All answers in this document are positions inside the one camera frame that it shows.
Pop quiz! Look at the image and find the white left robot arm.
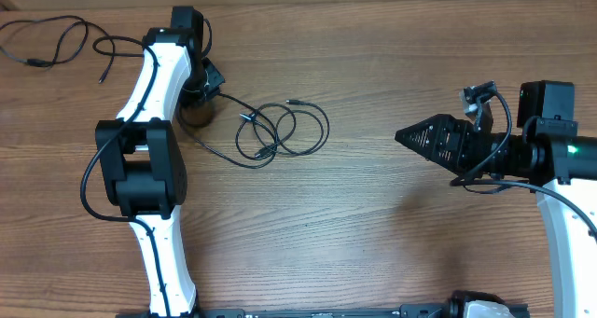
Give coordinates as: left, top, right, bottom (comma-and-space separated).
92, 6, 225, 317

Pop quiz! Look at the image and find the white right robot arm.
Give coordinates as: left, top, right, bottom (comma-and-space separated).
395, 80, 596, 317

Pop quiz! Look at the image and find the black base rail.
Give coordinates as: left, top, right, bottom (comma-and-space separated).
116, 289, 531, 318

